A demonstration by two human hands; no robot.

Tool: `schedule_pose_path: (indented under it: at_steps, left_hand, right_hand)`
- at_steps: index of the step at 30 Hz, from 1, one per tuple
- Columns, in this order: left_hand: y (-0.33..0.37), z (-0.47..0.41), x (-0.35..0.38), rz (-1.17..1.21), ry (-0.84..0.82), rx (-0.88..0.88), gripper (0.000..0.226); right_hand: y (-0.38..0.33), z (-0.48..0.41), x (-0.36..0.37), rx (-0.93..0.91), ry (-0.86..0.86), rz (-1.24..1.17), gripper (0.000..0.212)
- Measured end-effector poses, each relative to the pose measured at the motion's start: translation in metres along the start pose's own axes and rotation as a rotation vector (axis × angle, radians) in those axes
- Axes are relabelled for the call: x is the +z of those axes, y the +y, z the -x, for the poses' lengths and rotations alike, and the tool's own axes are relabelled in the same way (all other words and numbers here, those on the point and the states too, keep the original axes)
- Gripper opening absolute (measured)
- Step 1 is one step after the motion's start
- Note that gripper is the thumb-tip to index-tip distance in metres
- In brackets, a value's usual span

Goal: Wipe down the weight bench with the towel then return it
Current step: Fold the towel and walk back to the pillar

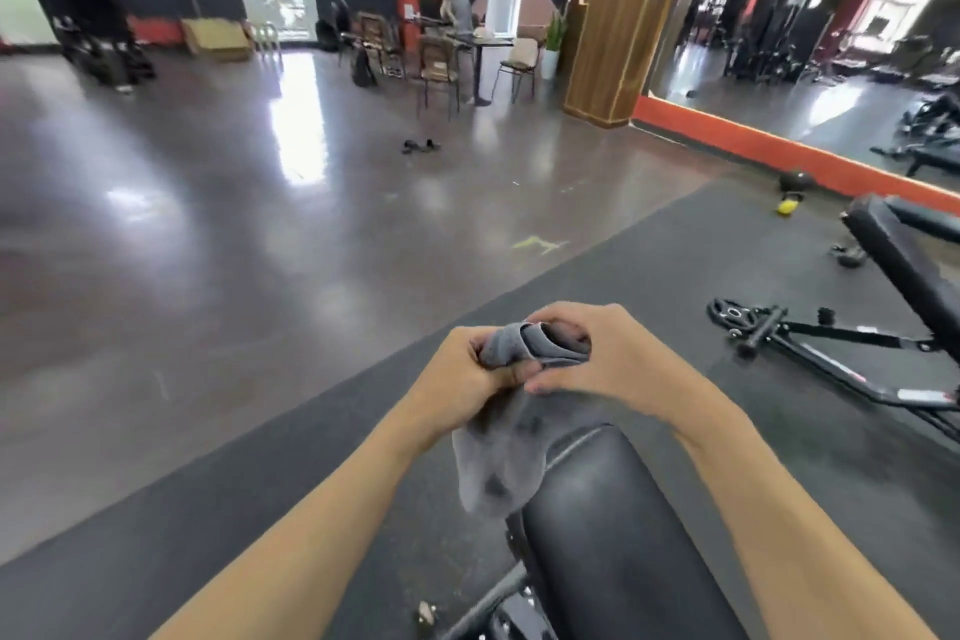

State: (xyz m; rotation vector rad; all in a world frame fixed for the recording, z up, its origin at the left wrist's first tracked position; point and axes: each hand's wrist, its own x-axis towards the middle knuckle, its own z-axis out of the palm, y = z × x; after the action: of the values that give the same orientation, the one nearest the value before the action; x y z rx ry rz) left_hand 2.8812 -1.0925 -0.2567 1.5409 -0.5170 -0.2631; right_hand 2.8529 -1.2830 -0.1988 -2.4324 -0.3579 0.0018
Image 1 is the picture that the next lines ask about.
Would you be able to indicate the person's right hand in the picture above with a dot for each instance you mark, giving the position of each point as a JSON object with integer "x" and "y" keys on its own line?
{"x": 645, "y": 369}

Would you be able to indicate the person's left hand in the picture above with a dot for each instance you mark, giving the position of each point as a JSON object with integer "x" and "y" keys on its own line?
{"x": 450, "y": 384}

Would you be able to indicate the grey towel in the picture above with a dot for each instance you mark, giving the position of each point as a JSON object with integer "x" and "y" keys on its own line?
{"x": 510, "y": 452}

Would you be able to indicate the person's right forearm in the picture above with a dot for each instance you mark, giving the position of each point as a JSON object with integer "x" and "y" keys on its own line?
{"x": 810, "y": 549}

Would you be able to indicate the person's left forearm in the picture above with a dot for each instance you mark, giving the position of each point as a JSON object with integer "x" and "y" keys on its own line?
{"x": 315, "y": 549}

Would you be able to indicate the brown metal chair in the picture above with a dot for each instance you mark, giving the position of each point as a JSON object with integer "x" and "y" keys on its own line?
{"x": 437, "y": 62}
{"x": 375, "y": 32}

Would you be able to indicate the black adjustable bench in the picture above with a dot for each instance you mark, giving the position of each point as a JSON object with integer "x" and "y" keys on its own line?
{"x": 622, "y": 549}

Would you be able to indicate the yellow kettlebell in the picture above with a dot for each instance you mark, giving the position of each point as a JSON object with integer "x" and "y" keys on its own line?
{"x": 787, "y": 206}

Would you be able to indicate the black sandal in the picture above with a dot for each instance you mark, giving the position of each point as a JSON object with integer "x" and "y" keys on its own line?
{"x": 431, "y": 144}
{"x": 411, "y": 147}

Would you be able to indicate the black kettlebell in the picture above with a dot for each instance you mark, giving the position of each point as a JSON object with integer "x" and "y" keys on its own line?
{"x": 796, "y": 182}

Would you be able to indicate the potted plant white pot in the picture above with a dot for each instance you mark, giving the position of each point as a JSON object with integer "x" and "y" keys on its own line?
{"x": 551, "y": 62}

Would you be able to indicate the black bag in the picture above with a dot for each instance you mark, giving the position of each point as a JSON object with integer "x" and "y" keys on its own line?
{"x": 364, "y": 69}

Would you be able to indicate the black cafe table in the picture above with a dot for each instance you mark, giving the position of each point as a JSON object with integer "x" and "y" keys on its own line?
{"x": 487, "y": 41}

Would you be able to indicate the wooden plyo box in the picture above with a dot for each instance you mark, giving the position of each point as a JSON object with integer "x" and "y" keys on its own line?
{"x": 217, "y": 39}

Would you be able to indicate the black gym machine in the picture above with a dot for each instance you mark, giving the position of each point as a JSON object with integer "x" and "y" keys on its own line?
{"x": 105, "y": 39}

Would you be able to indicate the large wall mirror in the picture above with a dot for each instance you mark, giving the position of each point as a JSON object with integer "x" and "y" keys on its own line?
{"x": 750, "y": 62}

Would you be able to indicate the metal frame chair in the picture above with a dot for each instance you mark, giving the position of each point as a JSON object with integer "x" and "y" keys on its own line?
{"x": 268, "y": 36}

